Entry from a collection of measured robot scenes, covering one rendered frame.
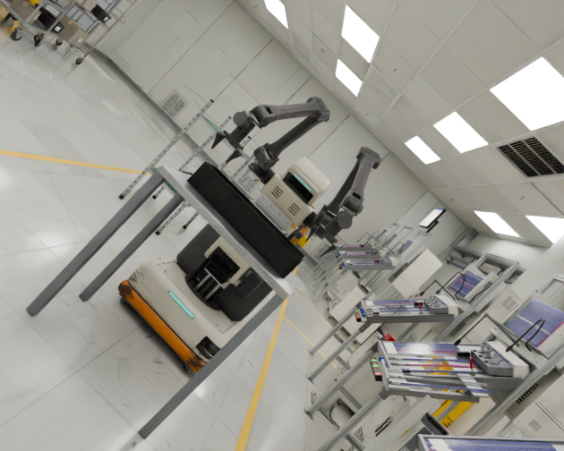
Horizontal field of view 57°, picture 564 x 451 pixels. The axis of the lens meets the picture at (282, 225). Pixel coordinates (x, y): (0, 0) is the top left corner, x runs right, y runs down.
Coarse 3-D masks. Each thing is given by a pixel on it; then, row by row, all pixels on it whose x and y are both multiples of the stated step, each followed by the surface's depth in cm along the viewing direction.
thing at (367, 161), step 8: (360, 152) 239; (360, 160) 241; (368, 160) 236; (376, 160) 240; (360, 168) 232; (368, 168) 232; (376, 168) 241; (360, 176) 226; (368, 176) 229; (360, 184) 222; (352, 192) 216; (360, 192) 218; (352, 200) 213; (360, 200) 215; (352, 208) 214
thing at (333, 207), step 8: (368, 152) 241; (376, 152) 243; (352, 176) 251; (344, 184) 253; (352, 184) 252; (344, 192) 253; (336, 200) 255; (320, 208) 262; (328, 208) 256; (336, 208) 256; (320, 216) 256
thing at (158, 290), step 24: (144, 264) 274; (168, 264) 294; (120, 288) 274; (144, 288) 272; (168, 288) 271; (192, 288) 297; (144, 312) 271; (168, 312) 270; (192, 312) 270; (216, 312) 292; (168, 336) 269; (192, 336) 268; (216, 336) 268; (192, 360) 268
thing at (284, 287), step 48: (144, 192) 202; (192, 192) 206; (96, 240) 205; (144, 240) 247; (240, 240) 205; (48, 288) 207; (96, 288) 248; (288, 288) 204; (240, 336) 197; (192, 384) 199; (144, 432) 202
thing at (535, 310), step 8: (528, 304) 337; (536, 304) 329; (544, 304) 321; (520, 312) 338; (528, 312) 330; (536, 312) 321; (544, 312) 313; (552, 312) 306; (560, 312) 299; (512, 320) 338; (520, 320) 329; (528, 320) 322; (536, 320) 314; (552, 320) 299; (560, 320) 293; (512, 328) 329; (520, 328) 321; (528, 328) 314; (536, 328) 306; (544, 328) 300; (552, 328) 293; (528, 336) 306; (536, 336) 300; (544, 336) 293; (536, 344) 294
